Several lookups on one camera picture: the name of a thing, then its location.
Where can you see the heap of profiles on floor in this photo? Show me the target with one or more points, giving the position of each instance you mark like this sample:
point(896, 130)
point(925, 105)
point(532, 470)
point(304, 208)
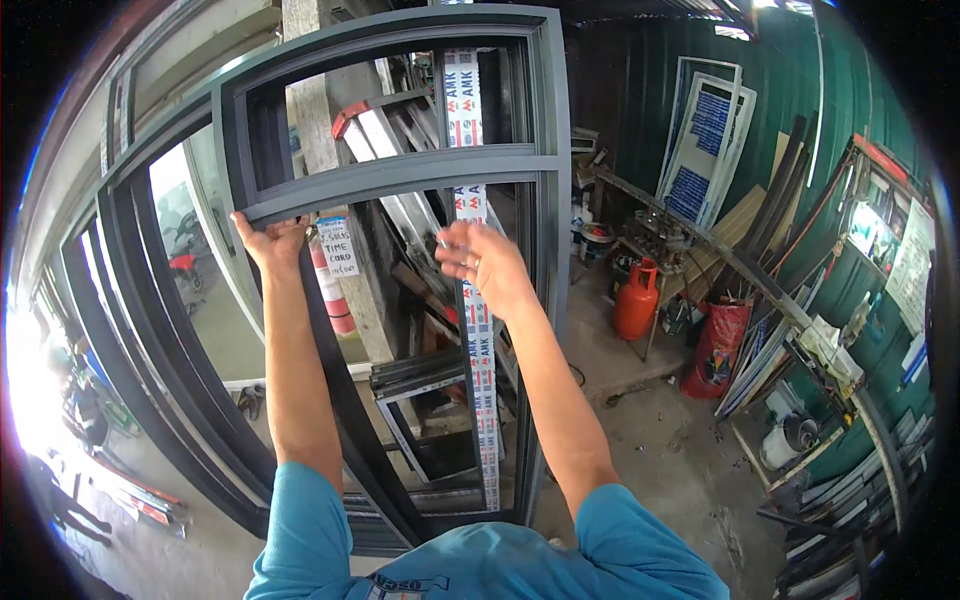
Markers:
point(139, 499)

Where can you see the person's body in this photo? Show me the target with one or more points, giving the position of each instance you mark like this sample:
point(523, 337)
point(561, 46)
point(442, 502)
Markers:
point(487, 559)

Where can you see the large dark door frame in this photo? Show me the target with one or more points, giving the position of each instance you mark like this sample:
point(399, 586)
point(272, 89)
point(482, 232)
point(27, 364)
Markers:
point(161, 315)

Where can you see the orange gas cylinder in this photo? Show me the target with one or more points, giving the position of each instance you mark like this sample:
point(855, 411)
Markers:
point(636, 304)

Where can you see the red and white fire extinguisher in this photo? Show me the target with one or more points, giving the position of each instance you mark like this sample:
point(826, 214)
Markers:
point(331, 292)

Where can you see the metal rack with tools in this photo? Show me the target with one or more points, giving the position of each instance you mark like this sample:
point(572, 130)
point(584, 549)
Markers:
point(847, 360)

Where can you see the gray aluminium window frame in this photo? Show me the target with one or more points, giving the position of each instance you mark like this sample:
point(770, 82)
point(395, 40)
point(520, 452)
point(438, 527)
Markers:
point(390, 172)

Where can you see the white paint bucket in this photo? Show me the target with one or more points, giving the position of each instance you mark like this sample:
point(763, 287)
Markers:
point(596, 243)

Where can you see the white paper sheet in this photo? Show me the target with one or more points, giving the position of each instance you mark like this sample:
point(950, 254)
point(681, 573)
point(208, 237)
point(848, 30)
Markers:
point(911, 266)

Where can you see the white frames with blue film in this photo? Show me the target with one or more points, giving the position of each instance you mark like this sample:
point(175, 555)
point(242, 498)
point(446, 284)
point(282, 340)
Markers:
point(705, 142)

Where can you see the person's right hand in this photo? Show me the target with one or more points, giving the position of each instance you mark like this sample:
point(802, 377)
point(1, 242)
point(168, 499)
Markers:
point(495, 270)

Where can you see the white handwritten paper sign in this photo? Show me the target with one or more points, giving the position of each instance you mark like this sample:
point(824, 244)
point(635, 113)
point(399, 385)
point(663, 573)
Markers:
point(337, 246)

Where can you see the stack of wooden boards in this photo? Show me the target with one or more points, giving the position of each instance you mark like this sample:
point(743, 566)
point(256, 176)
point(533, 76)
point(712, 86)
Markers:
point(757, 217)

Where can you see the white framed window panel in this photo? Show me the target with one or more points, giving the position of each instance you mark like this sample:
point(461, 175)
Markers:
point(420, 431)

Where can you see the person's left hand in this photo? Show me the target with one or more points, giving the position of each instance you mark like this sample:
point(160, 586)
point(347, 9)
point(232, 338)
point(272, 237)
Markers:
point(274, 244)

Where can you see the red sack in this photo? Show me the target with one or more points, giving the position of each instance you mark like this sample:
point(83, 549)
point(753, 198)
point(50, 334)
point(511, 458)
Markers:
point(716, 349)

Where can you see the aluminium profile with printed film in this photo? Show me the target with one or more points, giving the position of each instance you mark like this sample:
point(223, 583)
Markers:
point(480, 360)

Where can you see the red motorcycle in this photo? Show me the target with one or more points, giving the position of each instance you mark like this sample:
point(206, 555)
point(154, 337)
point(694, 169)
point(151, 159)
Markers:
point(184, 259)

